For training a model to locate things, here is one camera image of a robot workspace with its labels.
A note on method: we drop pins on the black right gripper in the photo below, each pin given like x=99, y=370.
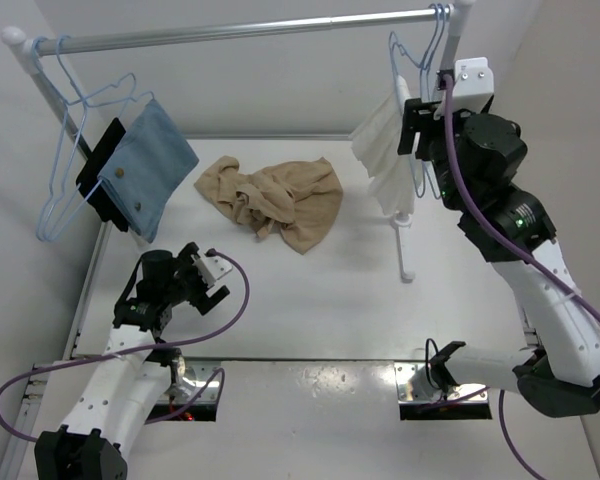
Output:
x=419, y=117

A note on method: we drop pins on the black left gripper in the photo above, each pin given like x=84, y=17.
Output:
x=184, y=262

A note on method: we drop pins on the beige t shirt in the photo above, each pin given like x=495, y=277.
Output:
x=298, y=199

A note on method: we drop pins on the light blue wire hanger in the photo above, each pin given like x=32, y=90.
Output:
x=425, y=88

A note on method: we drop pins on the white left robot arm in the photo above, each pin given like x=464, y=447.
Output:
x=137, y=367

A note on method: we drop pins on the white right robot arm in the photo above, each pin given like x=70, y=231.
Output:
x=558, y=374

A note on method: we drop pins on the blue hanger with white cloth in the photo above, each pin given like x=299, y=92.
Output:
x=397, y=49

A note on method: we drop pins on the white cloth on hanger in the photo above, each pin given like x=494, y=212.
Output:
x=374, y=143

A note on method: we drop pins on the blue hanger with denim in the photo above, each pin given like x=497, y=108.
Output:
x=87, y=150

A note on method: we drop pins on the black cloth on hanger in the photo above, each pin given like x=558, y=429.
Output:
x=87, y=179

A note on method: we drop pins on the empty light blue hanger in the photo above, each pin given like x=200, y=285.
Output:
x=62, y=150

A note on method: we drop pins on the metal clothes rack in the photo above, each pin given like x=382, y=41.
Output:
x=29, y=51

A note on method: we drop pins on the blue denim cloth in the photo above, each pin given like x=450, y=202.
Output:
x=147, y=166

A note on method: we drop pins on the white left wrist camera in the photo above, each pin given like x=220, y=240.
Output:
x=212, y=268

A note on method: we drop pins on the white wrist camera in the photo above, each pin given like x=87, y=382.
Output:
x=212, y=268
x=473, y=85

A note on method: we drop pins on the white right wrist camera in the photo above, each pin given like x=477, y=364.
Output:
x=473, y=85

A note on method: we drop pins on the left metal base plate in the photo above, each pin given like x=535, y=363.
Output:
x=196, y=396

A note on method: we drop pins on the metal base plate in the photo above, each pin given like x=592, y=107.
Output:
x=196, y=396
x=419, y=401

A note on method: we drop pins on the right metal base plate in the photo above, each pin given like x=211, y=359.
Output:
x=419, y=401

